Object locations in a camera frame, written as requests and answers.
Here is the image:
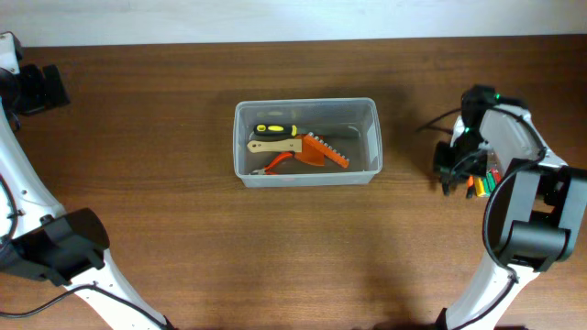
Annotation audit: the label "clear plastic storage container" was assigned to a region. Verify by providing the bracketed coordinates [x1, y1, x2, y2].
[233, 98, 382, 188]

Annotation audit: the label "black camera cable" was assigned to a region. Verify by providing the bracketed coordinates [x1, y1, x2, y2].
[415, 105, 549, 330]
[0, 173, 175, 330]

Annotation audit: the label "red handled screwdriver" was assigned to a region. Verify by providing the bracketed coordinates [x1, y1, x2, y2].
[491, 170, 502, 183]

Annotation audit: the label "orange black needle-nose pliers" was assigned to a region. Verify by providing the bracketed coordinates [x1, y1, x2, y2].
[466, 176, 476, 199]

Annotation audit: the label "metal file yellow black handle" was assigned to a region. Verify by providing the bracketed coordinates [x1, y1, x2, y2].
[253, 124, 360, 138]

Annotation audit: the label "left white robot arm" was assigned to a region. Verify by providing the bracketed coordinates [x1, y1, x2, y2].
[1, 110, 172, 330]

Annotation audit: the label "clear screwdriver set case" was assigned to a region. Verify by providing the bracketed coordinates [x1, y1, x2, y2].
[468, 151, 502, 198]

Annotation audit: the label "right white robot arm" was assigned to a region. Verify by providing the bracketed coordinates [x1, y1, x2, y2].
[433, 85, 586, 329]

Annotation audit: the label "green handled screwdriver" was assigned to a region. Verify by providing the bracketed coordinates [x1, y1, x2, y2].
[482, 177, 492, 196]
[486, 171, 496, 192]

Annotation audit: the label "right black camera cable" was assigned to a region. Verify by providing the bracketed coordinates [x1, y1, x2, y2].
[415, 105, 549, 330]

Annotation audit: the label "yellow handled screwdriver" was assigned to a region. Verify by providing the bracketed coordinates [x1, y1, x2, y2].
[473, 177, 487, 197]

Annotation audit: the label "left black camera cable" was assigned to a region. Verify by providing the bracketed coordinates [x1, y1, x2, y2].
[0, 173, 175, 330]

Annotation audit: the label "orange bit holder strip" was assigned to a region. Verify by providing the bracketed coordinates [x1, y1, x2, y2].
[303, 132, 349, 169]

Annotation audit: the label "small red diagonal cutters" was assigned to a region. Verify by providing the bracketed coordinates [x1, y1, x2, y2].
[250, 151, 294, 175]

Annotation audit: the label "orange scraper wooden handle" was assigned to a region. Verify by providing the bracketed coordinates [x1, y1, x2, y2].
[247, 135, 326, 167]

